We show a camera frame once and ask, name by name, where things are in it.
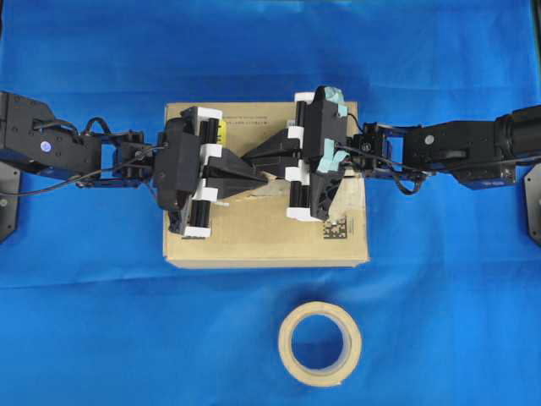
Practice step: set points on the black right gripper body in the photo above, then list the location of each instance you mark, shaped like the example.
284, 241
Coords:
321, 130

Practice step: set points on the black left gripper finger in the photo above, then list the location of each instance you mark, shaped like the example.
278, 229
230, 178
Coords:
221, 188
229, 165

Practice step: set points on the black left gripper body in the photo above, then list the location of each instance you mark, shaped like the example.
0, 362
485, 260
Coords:
187, 143

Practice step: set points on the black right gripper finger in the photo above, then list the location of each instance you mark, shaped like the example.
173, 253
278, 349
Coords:
284, 168
277, 146

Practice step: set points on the brown cardboard box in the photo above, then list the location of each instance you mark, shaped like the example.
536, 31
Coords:
252, 229

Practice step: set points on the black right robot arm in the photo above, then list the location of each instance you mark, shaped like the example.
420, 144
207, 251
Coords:
478, 154

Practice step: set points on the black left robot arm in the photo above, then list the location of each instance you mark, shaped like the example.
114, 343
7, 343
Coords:
34, 140

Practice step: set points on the beige packing tape roll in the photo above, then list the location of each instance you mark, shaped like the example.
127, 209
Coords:
319, 344

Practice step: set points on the blue table cloth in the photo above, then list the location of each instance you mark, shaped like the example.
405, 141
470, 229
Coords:
449, 303

